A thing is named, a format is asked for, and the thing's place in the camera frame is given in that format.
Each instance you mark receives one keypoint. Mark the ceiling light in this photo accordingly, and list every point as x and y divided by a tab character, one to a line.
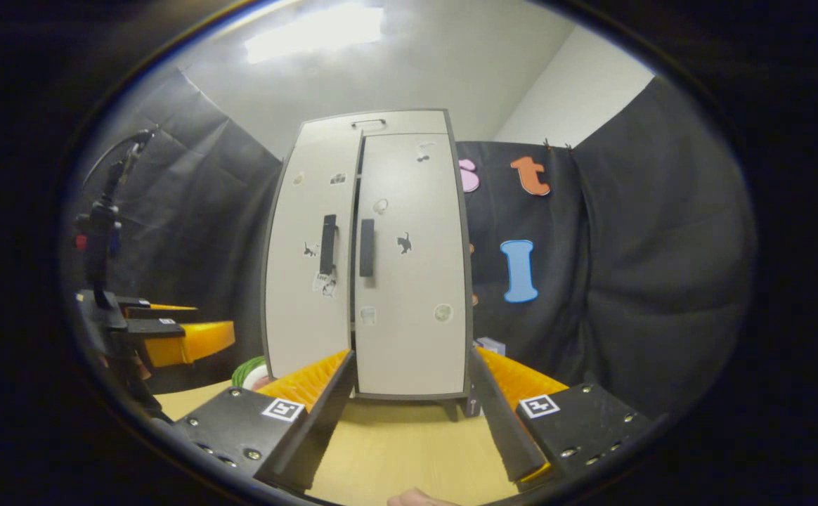
310	35

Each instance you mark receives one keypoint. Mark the white shoe cabinet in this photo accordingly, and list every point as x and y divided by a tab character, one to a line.
325	123

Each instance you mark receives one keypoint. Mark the green watermelon slice toy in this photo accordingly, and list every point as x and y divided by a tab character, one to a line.
247	372

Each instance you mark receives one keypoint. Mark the black backdrop cloth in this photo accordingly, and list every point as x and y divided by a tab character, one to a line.
648	281

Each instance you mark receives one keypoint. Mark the white shoe cabinet door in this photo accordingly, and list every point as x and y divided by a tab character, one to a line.
416	337
296	316

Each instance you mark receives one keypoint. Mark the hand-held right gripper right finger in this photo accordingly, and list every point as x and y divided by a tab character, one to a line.
504	422

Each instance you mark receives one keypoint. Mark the white cabinet drawer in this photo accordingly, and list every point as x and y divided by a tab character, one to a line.
416	123

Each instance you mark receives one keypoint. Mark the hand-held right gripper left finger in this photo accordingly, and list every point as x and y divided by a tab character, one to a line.
325	414

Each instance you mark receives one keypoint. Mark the small pale box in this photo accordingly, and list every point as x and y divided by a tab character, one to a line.
491	346

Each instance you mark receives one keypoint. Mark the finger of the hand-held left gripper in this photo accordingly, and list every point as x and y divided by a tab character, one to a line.
163	306
191	341

